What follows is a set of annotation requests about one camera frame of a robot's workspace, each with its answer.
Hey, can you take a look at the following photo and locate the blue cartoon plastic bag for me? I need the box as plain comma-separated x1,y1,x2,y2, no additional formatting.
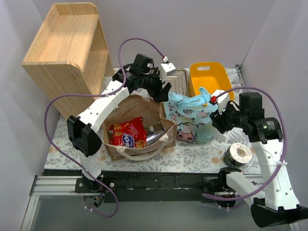
164,87,218,144

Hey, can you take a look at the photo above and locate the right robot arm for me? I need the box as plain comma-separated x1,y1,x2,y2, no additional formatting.
210,90,308,228

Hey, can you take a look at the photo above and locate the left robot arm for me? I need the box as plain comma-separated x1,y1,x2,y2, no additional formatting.
67,54,176,193

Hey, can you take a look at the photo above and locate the brown paper tote bag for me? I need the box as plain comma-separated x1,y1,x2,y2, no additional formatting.
102,95,177,161

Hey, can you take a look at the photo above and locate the metal tray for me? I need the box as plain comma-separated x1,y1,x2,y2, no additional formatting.
166,68,190,97

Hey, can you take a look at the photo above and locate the floral table mat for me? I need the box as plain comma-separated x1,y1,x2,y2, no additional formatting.
44,67,263,174

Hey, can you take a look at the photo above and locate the grey tape roll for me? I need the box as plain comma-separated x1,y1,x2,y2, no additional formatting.
223,143,252,167

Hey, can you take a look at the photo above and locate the small silver bottle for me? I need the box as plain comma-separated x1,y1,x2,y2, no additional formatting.
146,125,165,145

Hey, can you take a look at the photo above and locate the yellow plastic basket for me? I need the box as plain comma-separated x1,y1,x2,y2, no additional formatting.
189,62,232,97

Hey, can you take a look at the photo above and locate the red cookie snack packet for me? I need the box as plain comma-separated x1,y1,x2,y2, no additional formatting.
107,117,147,149

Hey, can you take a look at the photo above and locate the wooden shelf unit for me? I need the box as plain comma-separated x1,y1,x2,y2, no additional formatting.
22,2,114,118

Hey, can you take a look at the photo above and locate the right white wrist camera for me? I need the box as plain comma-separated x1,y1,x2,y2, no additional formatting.
209,90,230,115

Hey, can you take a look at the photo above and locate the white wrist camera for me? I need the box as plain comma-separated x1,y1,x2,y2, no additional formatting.
209,90,230,115
158,63,176,81

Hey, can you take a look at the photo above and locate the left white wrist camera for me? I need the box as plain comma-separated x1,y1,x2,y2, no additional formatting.
158,63,176,81

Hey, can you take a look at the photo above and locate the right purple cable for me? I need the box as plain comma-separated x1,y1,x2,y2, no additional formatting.
202,86,288,202

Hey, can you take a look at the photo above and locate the purple cable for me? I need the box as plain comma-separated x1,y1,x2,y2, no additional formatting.
202,86,288,202
44,38,168,218

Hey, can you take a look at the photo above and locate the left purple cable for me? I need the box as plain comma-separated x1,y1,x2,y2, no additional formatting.
44,38,168,218

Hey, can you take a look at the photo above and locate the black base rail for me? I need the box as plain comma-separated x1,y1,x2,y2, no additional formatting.
74,169,238,209

